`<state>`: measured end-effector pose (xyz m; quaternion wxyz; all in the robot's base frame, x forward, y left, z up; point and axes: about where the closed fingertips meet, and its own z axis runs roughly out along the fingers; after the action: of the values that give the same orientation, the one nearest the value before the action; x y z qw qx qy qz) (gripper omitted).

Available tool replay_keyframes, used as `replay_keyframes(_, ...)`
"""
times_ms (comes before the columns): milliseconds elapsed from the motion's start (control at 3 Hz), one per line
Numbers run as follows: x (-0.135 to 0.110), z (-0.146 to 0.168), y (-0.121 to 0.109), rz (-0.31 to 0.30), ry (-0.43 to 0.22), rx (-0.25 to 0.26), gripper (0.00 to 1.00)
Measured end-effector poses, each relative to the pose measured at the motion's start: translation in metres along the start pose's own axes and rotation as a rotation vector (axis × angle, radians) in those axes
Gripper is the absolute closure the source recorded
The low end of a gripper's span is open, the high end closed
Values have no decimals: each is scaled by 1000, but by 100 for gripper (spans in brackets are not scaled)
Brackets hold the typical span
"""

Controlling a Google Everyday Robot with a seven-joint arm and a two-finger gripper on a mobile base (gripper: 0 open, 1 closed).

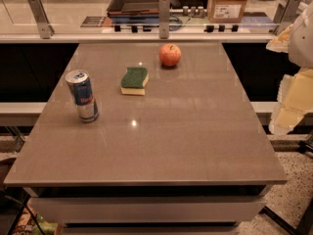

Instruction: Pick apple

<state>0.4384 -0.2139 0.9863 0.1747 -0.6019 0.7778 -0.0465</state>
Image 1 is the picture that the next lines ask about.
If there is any brown cardboard box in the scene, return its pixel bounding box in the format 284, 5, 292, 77
207, 0, 247, 23

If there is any glass railing panel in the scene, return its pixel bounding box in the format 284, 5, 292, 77
0, 0, 294, 35

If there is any middle metal glass bracket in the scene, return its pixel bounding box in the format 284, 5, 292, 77
158, 0, 170, 39

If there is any grey open tray box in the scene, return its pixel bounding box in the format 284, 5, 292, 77
107, 0, 159, 16

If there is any metal glass bracket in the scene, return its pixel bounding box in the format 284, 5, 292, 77
273, 0, 301, 35
27, 0, 54, 39
158, 0, 170, 39

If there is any green yellow sponge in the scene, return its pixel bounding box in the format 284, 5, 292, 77
120, 68, 149, 96

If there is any grey table drawer cabinet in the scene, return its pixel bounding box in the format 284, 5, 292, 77
30, 196, 265, 235

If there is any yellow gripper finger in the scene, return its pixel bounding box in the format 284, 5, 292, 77
266, 24, 293, 53
269, 70, 313, 135

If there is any right metal glass bracket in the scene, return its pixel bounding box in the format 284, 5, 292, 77
273, 0, 301, 35

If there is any left metal glass bracket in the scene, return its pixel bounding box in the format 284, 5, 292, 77
27, 0, 54, 39

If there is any red yellow apple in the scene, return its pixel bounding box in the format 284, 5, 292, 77
158, 43, 182, 67

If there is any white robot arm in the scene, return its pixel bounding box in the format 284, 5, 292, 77
266, 3, 313, 135

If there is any green snack bag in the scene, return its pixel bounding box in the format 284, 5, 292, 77
31, 214, 58, 235

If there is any blue silver energy drink can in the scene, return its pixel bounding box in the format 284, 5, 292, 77
66, 70, 99, 122

